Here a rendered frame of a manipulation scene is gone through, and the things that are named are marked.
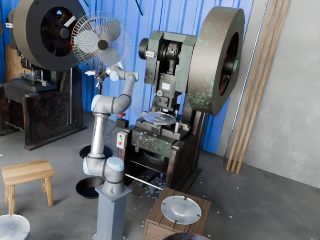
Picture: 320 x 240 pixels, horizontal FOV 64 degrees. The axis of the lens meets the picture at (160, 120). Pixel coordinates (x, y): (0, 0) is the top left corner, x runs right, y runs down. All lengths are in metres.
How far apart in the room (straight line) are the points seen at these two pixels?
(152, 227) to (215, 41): 1.28
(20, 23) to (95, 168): 1.62
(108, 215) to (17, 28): 1.88
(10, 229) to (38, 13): 1.88
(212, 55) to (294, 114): 1.80
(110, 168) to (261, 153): 2.24
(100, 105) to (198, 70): 0.69
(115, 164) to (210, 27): 1.09
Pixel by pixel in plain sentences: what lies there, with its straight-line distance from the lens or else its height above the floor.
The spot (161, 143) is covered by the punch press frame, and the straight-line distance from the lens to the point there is 2.19.
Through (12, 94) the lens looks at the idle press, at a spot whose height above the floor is 0.57.
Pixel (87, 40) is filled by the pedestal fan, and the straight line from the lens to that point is 2.69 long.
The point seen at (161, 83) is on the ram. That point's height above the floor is 1.08.
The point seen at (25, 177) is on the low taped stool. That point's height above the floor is 0.33.
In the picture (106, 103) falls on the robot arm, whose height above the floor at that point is 1.03.
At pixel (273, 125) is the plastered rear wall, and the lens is 3.35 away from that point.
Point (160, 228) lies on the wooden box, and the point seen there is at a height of 0.31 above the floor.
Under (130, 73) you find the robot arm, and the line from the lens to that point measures 2.02.
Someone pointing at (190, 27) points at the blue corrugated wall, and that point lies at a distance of 3.38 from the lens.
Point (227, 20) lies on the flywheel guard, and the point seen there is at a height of 1.64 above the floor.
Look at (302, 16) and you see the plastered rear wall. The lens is 3.22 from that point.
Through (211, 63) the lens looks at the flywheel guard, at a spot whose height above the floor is 1.37.
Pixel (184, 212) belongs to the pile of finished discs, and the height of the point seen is 0.36.
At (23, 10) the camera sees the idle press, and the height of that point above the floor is 1.50.
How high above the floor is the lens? 1.56
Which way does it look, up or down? 21 degrees down
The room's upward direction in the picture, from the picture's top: 8 degrees clockwise
